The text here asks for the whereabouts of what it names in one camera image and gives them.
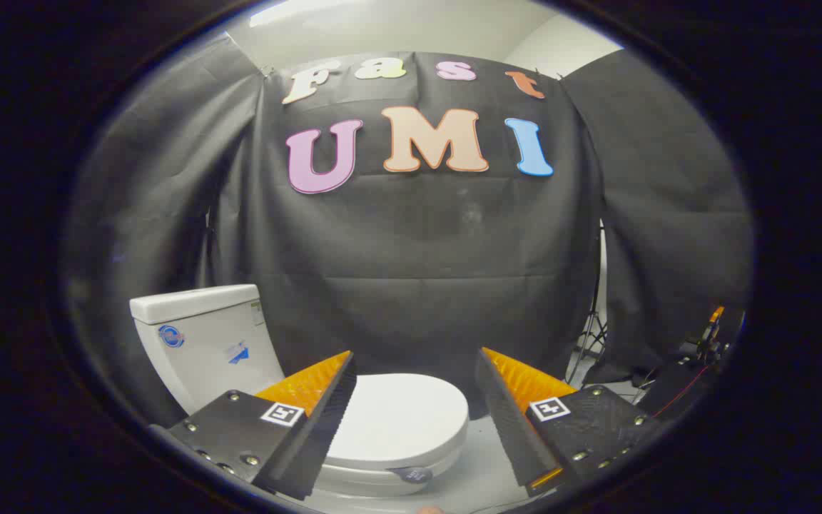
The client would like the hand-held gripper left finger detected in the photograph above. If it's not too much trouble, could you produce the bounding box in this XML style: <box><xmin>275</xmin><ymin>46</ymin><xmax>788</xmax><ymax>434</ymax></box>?
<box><xmin>167</xmin><ymin>350</ymin><xmax>358</xmax><ymax>501</ymax></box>

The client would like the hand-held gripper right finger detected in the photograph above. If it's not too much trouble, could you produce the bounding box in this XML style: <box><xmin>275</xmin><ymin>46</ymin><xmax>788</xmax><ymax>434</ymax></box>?
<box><xmin>474</xmin><ymin>347</ymin><xmax>660</xmax><ymax>498</ymax></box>

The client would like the white toilet lid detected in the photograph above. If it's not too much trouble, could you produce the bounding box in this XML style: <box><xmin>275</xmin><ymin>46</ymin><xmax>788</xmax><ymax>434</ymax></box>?
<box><xmin>325</xmin><ymin>373</ymin><xmax>470</xmax><ymax>473</ymax></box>

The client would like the black lid pull tab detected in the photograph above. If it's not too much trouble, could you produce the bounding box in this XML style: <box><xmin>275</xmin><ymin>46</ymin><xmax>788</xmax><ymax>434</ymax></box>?
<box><xmin>386</xmin><ymin>465</ymin><xmax>434</xmax><ymax>485</ymax></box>

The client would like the black tripod stand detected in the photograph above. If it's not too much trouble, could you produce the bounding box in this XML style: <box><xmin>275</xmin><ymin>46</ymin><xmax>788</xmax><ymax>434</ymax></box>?
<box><xmin>565</xmin><ymin>220</ymin><xmax>609</xmax><ymax>388</ymax></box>

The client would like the black backdrop cloth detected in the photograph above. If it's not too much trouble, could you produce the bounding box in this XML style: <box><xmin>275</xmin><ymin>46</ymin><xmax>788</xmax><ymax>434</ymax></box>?
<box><xmin>61</xmin><ymin>32</ymin><xmax>754</xmax><ymax>429</ymax></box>

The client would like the dark device with orange part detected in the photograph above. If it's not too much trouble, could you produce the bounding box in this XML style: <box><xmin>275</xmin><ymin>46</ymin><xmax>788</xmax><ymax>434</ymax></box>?
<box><xmin>636</xmin><ymin>306</ymin><xmax>747</xmax><ymax>423</ymax></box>

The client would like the red cable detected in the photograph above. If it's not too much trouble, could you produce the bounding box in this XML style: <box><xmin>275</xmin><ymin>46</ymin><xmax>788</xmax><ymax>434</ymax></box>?
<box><xmin>650</xmin><ymin>363</ymin><xmax>713</xmax><ymax>419</ymax></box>

